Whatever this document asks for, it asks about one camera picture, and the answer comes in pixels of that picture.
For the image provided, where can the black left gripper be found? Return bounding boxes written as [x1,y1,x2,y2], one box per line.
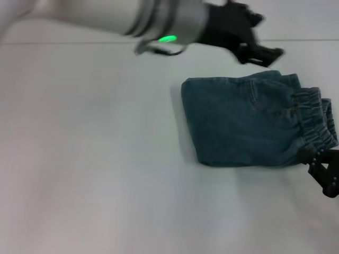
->
[200,0,286,67]

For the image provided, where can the blue denim shorts with print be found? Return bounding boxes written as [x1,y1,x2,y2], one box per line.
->
[181,70,339,168]

